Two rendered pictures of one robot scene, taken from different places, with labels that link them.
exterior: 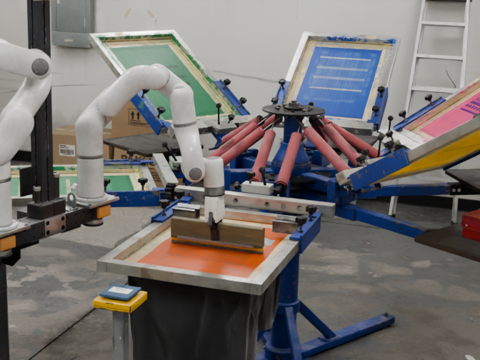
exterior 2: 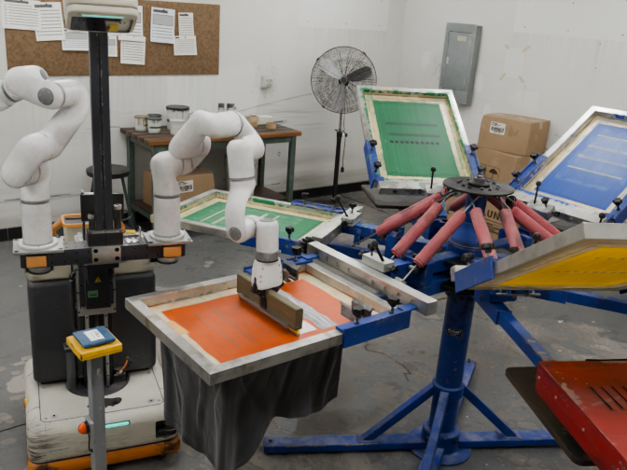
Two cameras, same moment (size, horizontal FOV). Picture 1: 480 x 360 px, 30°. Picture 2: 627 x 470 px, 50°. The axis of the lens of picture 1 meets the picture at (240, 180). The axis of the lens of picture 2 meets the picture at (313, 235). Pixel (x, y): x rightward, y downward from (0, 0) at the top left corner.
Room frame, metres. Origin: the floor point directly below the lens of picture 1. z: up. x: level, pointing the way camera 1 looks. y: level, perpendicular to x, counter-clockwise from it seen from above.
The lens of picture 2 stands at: (1.47, -1.18, 1.97)
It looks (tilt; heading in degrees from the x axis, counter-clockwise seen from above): 19 degrees down; 33
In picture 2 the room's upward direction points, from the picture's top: 4 degrees clockwise
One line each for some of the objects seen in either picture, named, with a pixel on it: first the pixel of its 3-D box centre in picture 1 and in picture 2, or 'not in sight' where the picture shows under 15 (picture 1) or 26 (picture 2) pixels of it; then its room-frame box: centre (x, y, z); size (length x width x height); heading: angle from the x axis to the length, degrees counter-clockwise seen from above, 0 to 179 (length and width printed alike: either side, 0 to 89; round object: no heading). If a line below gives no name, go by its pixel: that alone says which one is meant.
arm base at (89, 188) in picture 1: (87, 176); (166, 214); (3.13, 0.55, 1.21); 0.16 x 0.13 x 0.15; 57
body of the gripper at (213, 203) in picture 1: (215, 205); (267, 271); (3.15, 0.09, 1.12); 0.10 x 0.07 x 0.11; 163
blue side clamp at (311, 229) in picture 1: (305, 232); (373, 325); (3.30, -0.26, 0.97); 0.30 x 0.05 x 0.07; 162
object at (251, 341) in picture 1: (263, 315); (285, 402); (3.04, -0.10, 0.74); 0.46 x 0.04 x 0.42; 162
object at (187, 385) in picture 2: (186, 331); (191, 393); (2.87, 0.17, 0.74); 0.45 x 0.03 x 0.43; 72
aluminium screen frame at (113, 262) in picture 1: (216, 242); (268, 310); (3.15, 0.08, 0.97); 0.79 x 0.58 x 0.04; 162
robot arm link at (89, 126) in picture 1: (90, 133); (168, 172); (3.13, 0.54, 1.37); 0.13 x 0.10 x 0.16; 2
